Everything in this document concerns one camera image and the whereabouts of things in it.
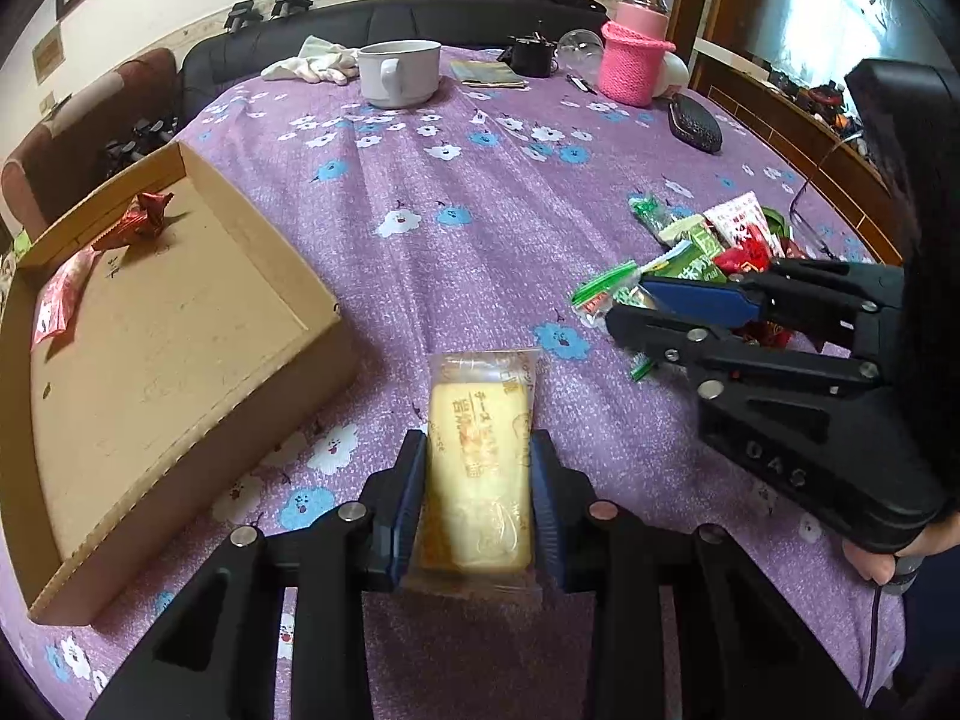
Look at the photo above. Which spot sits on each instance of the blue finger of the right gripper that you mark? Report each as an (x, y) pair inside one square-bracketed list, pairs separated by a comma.
[(721, 304), (703, 350)]

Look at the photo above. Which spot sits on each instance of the yellow cake bar packet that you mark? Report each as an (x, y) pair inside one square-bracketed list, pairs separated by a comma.
[(475, 538)]

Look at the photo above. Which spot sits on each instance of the small black cup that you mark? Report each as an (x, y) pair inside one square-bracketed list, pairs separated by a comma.
[(530, 56)]

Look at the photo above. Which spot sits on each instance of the purple floral tablecloth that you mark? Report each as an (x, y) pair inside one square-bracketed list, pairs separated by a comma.
[(467, 224)]

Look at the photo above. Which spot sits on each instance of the pink character snack packet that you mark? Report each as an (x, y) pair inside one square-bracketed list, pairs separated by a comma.
[(61, 295)]

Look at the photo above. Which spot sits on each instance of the green white snack packet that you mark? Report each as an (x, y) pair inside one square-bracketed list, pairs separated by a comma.
[(690, 248)]

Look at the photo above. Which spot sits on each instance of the brown armchair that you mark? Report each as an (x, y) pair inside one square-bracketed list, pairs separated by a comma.
[(63, 158)]

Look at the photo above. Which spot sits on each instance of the black leather sofa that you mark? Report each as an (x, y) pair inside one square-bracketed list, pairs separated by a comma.
[(214, 65)]

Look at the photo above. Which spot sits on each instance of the black glasses case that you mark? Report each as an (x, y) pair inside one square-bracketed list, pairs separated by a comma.
[(694, 125)]

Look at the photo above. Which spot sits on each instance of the green clear candy packet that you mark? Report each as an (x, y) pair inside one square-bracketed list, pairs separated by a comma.
[(593, 298)]

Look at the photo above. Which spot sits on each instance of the small green booklet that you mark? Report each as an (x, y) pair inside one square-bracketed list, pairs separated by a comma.
[(478, 74)]

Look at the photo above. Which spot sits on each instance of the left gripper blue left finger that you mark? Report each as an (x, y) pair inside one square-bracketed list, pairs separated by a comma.
[(394, 497)]

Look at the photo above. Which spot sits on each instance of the brown cardboard box tray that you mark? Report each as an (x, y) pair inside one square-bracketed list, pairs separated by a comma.
[(190, 356)]

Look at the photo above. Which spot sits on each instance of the white cloth gloves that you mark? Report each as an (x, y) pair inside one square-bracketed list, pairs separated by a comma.
[(317, 61)]

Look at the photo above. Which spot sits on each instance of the white ceramic mug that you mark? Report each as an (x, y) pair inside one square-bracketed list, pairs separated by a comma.
[(398, 74)]

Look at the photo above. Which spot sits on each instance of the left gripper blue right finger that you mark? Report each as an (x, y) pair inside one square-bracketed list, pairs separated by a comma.
[(561, 498)]

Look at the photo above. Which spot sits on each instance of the person's right hand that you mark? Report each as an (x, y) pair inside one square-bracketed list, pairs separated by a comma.
[(937, 538)]

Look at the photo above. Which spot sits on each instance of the pink knit-sleeved thermos bottle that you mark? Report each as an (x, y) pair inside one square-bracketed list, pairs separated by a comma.
[(634, 47)]

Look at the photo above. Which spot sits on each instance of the dark red triangular packet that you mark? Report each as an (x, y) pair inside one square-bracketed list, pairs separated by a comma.
[(144, 219)]

